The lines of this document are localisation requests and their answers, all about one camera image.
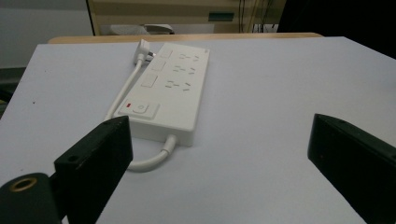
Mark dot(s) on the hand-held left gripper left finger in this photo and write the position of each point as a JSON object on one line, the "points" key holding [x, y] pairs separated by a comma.
{"points": [[93, 165]]}

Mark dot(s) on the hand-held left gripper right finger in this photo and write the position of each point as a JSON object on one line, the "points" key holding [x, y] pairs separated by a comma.
{"points": [[361, 165]]}

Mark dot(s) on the white power strip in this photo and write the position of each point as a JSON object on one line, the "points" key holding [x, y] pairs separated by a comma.
{"points": [[174, 102]]}

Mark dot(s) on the white power plug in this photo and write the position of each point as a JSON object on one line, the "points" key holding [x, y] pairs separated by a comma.
{"points": [[142, 49]]}

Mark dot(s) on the dark curtain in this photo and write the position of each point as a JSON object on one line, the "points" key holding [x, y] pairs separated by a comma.
{"points": [[342, 18]]}

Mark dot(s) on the white rounded object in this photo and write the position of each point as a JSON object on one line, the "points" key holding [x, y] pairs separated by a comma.
{"points": [[158, 29]]}

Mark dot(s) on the beige cabinet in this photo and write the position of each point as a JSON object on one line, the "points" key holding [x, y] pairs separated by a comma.
{"points": [[155, 9]]}

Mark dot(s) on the light wooden board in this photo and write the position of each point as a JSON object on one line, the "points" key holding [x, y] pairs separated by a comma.
{"points": [[218, 36]]}

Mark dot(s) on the green label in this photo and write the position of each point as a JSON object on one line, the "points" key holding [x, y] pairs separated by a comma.
{"points": [[221, 16]]}

